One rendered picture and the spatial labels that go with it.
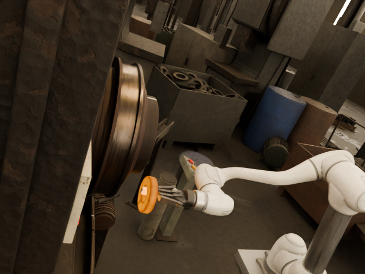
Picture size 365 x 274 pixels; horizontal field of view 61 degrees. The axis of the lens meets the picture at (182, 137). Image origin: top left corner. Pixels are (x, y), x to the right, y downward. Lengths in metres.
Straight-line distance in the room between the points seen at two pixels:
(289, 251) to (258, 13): 3.39
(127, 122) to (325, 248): 1.08
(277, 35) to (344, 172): 3.12
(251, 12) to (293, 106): 1.39
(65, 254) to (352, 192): 1.04
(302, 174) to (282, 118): 2.97
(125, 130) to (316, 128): 4.05
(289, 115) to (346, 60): 1.75
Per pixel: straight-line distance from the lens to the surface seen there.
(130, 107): 0.90
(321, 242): 1.59
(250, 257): 2.02
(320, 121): 4.73
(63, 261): 0.96
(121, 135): 0.88
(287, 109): 4.39
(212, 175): 1.51
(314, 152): 3.94
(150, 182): 1.28
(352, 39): 5.76
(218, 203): 1.42
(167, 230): 2.40
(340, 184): 1.42
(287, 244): 1.84
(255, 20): 4.58
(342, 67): 5.81
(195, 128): 3.59
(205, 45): 5.10
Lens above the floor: 1.61
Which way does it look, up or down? 24 degrees down
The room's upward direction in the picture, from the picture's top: 23 degrees clockwise
